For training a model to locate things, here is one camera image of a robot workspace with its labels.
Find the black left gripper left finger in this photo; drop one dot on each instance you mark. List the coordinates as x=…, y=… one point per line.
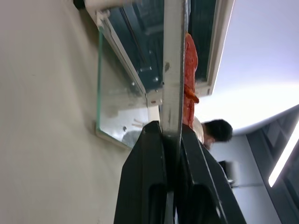
x=142, y=168

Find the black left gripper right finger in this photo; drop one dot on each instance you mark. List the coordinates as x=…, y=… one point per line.
x=201, y=177

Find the metal baking tray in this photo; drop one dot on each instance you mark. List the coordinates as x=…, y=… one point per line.
x=172, y=70

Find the glass toaster oven door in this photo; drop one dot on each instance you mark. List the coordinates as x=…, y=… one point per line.
x=116, y=105

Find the small orange sausage piece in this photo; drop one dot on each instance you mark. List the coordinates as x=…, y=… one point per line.
x=192, y=95

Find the red sausage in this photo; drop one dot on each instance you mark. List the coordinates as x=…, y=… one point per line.
x=190, y=60

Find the glass-door cabinet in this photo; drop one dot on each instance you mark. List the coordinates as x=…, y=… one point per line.
x=144, y=28

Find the person with black hair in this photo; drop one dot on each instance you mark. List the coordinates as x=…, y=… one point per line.
x=219, y=131

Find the ceiling light strip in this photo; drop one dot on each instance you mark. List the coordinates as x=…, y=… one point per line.
x=283, y=156

